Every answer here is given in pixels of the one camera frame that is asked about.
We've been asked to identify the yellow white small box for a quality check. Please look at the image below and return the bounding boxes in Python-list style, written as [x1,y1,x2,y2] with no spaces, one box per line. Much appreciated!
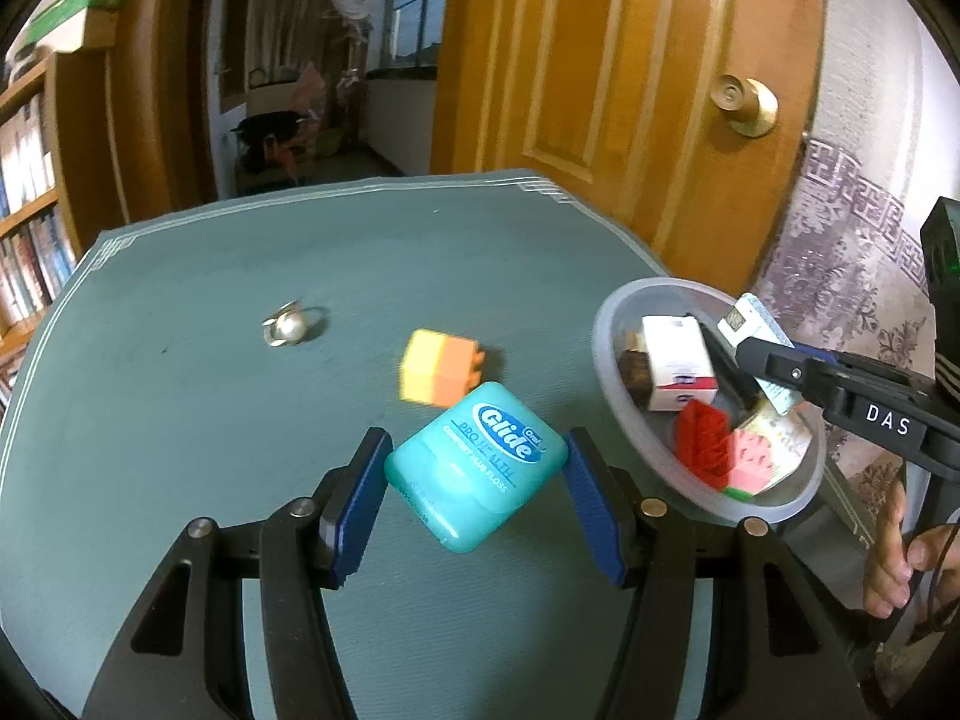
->
[742,403,817,493]

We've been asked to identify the pale teal small box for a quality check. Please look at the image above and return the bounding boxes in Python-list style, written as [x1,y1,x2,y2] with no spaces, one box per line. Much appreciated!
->
[718,293,800,418]

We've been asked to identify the red duplo brick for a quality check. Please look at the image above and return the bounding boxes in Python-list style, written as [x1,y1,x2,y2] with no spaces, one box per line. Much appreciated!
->
[674,400,732,491]

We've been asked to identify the white red medicine box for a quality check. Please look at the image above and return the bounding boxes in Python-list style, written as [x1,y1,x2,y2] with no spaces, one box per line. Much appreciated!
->
[641,316,719,413]

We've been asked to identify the brown serum bottle gold cap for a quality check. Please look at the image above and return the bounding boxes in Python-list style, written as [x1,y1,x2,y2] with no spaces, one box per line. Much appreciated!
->
[617,330,654,411]

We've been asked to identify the teal dental floss case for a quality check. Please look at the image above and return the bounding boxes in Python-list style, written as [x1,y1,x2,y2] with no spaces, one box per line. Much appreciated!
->
[386,382,568,554]

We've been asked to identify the person's hand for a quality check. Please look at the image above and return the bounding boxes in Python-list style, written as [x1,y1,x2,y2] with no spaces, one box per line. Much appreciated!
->
[862,479,958,619]

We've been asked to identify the black curved plastic piece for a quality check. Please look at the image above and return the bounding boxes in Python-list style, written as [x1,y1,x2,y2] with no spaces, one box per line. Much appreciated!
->
[700,322,765,426]

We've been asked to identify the green pink duplo block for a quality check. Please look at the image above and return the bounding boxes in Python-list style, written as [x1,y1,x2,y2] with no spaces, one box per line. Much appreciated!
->
[722,429,775,499]

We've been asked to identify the clear plastic bowl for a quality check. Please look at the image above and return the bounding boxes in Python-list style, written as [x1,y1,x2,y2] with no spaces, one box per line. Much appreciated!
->
[590,277,827,525]

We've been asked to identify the brass door knob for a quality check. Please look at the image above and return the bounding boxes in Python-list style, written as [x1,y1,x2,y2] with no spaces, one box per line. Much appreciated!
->
[711,73,779,138]

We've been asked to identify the green table mat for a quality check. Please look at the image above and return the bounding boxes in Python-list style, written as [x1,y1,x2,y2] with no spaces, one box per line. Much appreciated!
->
[0,167,760,720]

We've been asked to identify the wooden door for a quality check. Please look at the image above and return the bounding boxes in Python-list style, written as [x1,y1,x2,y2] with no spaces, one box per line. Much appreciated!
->
[431,0,825,294]

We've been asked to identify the orange yellow duplo block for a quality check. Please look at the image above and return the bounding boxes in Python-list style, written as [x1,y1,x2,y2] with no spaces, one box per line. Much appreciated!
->
[398,328,485,408]

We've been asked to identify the wooden bookshelf with books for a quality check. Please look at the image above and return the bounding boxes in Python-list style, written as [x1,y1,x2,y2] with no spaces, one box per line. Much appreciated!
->
[2,50,124,403]

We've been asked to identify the gold pearl ring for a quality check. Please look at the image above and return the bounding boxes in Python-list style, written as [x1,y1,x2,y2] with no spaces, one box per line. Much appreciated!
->
[260,299,331,350]

